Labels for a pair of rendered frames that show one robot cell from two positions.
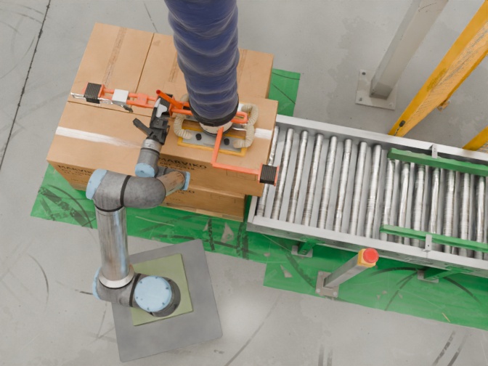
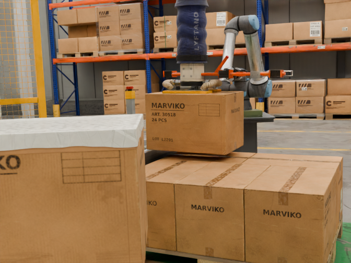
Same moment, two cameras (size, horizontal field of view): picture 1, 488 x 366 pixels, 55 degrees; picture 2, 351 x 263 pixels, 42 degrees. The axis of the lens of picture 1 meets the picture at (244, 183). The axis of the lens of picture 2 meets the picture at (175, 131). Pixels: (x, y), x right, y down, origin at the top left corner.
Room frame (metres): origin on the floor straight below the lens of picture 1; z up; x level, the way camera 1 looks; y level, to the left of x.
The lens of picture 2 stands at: (4.18, 1.02, 1.16)
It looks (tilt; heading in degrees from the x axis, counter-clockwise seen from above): 8 degrees down; 198
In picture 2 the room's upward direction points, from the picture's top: 2 degrees counter-clockwise
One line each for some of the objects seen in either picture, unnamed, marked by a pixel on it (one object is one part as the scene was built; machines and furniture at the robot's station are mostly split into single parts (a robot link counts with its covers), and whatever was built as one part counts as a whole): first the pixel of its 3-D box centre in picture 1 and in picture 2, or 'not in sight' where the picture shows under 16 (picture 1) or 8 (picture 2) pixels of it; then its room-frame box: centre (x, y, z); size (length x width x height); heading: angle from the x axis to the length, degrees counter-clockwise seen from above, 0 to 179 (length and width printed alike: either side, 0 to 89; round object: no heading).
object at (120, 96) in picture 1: (121, 97); (256, 74); (1.10, 0.62, 1.12); 0.07 x 0.07 x 0.04; 83
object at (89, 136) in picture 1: (169, 119); (236, 197); (1.38, 0.52, 0.34); 1.20 x 1.00 x 0.40; 82
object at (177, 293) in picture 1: (159, 296); (241, 104); (0.20, 0.36, 0.85); 0.19 x 0.19 x 0.10
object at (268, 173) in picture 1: (268, 174); (170, 73); (0.74, -0.11, 1.14); 0.09 x 0.08 x 0.05; 173
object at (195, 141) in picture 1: (213, 140); (197, 88); (0.94, 0.17, 1.03); 0.34 x 0.10 x 0.05; 83
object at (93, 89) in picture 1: (94, 91); (276, 73); (1.12, 0.75, 1.12); 0.08 x 0.07 x 0.05; 83
